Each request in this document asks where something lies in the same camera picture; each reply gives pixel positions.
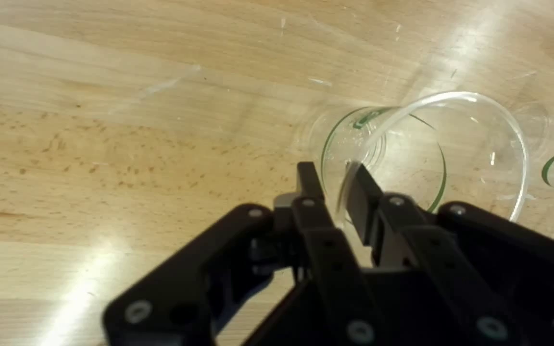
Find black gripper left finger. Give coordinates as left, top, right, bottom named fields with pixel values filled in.
left=102, top=159, right=381, bottom=346

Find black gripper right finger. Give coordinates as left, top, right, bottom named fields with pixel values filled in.
left=341, top=161, right=554, bottom=346

